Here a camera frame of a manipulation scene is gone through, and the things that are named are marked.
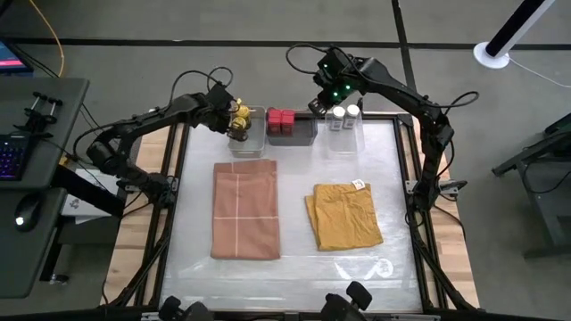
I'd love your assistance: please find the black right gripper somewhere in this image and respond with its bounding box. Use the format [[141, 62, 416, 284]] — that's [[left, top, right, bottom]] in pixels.
[[308, 48, 359, 119]]

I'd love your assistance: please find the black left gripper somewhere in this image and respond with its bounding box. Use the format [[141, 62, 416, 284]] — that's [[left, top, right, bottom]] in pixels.
[[206, 83, 239, 139]]

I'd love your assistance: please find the white-lid spice jar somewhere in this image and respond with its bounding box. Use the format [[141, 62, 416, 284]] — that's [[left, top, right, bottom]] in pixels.
[[343, 103, 362, 131], [330, 105, 347, 133]]

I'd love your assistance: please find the red spice box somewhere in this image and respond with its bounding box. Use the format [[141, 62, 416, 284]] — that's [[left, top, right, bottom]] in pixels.
[[280, 109, 297, 136], [267, 109, 284, 136]]

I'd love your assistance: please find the mustard yellow cloth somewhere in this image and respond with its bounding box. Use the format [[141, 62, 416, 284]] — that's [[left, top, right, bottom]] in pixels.
[[304, 178, 385, 252]]

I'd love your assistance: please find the beige plastic bin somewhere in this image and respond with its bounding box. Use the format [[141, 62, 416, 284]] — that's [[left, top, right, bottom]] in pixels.
[[228, 104, 267, 159]]

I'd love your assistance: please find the clear plastic bin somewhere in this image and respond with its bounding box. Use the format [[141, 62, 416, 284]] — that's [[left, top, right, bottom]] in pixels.
[[326, 106, 367, 157]]

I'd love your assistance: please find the dark grey plastic bin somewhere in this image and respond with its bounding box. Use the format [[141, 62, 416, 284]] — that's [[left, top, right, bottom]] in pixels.
[[266, 106, 319, 147]]

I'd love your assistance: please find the salmon pink folded cloth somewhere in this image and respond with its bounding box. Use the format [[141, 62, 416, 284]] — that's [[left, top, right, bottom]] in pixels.
[[210, 159, 282, 261]]

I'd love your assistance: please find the grey side desk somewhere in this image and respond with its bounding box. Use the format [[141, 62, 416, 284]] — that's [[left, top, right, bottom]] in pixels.
[[0, 78, 90, 300]]

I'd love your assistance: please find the white printed paper sheet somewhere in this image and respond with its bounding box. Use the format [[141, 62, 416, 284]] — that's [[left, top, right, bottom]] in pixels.
[[60, 168, 124, 225]]

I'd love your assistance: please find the white round-base pole stand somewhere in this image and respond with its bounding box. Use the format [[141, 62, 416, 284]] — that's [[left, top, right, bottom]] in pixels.
[[472, 0, 559, 70]]

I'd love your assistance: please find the black clamp stand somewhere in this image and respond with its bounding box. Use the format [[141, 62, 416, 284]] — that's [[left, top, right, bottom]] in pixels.
[[12, 91, 64, 139]]

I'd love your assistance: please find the backlit black keyboard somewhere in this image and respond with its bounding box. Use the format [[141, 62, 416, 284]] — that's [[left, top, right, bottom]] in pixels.
[[0, 133, 30, 182]]

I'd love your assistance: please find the black computer mouse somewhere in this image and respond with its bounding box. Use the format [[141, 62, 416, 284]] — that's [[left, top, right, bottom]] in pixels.
[[12, 191, 45, 234]]

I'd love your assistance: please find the monitor with pink screen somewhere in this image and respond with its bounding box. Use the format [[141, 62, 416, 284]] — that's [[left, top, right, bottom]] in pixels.
[[0, 38, 35, 75]]

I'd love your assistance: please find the black metal stand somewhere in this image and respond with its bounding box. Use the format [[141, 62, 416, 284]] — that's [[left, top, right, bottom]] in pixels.
[[492, 111, 571, 260]]

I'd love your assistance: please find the black aluminium table frame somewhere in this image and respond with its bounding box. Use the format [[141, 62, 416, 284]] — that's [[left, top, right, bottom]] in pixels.
[[101, 109, 481, 313]]

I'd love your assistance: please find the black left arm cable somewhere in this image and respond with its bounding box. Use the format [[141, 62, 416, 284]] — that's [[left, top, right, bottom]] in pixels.
[[169, 66, 235, 106]]

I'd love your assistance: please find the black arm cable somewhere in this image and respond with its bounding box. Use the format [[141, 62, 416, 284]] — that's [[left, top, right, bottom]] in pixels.
[[169, 66, 235, 106], [427, 90, 481, 135]]

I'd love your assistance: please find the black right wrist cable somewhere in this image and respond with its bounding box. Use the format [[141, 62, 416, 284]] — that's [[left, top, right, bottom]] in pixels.
[[285, 42, 331, 76]]

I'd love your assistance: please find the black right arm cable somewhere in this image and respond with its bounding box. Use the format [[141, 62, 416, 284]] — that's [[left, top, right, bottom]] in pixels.
[[427, 90, 481, 135]]

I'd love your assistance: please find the black leader arm handle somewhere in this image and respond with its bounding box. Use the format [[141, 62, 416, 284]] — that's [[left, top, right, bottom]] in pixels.
[[319, 280, 374, 321], [157, 295, 211, 321]]

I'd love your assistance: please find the yellow cable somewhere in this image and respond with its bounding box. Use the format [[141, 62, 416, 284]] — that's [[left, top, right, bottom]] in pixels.
[[27, 0, 66, 78]]

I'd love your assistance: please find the white floor cable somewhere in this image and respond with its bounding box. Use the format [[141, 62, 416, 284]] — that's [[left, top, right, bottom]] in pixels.
[[507, 55, 571, 89]]

